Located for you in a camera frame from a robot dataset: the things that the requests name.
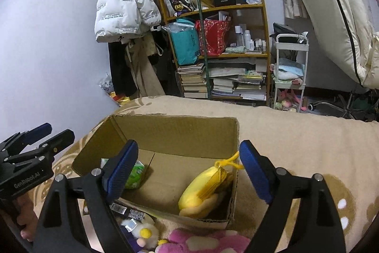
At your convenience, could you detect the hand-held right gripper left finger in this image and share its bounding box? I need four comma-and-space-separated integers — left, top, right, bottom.
32, 139, 140, 253

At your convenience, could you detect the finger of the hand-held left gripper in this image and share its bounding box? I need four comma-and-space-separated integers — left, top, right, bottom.
0, 123, 53, 153
6, 129, 75, 165

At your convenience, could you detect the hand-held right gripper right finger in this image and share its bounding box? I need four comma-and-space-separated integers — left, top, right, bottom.
239, 139, 347, 253

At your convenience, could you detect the black and white plush toy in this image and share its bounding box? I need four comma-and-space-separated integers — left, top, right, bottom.
120, 213, 169, 249

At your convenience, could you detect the cardboard box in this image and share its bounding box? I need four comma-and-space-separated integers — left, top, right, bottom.
72, 114, 240, 230

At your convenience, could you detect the pink plush bear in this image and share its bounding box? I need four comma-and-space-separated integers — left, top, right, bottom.
155, 229, 252, 253

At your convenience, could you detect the person's left hand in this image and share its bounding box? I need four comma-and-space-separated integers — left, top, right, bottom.
16, 196, 40, 242

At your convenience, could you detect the green plastic packet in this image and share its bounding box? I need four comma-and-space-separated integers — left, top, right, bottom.
101, 158, 146, 190

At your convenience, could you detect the black barcode packet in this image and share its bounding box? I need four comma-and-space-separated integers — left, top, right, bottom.
109, 202, 146, 221

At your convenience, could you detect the yellow plush toy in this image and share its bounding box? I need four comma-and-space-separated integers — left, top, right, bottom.
178, 151, 245, 218

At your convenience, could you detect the snack bags pile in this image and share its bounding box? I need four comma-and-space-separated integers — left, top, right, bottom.
98, 75, 129, 107

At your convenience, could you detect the small plush toys pile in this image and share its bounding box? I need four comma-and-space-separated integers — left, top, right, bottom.
274, 90, 302, 111

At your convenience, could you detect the wide stack of books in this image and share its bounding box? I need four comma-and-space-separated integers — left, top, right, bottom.
209, 59, 268, 101

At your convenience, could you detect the black coat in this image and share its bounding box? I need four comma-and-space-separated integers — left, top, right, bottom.
107, 40, 140, 96

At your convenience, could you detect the beige trench coat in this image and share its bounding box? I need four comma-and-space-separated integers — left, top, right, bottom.
124, 34, 166, 98

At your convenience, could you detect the metal chair base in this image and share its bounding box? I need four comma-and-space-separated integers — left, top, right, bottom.
308, 90, 374, 121

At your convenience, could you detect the light blue cloth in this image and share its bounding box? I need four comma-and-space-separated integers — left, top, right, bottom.
274, 63, 305, 80

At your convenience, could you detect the small stack of books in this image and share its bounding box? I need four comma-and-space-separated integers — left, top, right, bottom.
177, 63, 209, 99

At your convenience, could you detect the white trolley cart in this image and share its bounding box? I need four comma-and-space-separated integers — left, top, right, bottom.
271, 32, 310, 111

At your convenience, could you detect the group of cosmetic bottles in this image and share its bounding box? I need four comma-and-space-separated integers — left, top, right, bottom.
234, 23, 268, 52

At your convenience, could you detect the green pole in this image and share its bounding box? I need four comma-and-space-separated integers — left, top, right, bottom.
194, 0, 212, 99

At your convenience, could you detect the red patterned bag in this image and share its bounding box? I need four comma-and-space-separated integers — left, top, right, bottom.
195, 19, 231, 56

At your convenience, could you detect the teal bag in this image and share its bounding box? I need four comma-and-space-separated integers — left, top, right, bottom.
166, 19, 201, 65

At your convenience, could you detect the black bag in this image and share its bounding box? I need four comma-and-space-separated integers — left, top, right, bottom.
272, 22, 298, 44

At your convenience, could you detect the wooden shelf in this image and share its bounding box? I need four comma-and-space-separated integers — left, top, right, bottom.
157, 0, 271, 102

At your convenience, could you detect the white bedding pile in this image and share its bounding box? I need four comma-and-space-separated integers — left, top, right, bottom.
281, 0, 379, 87

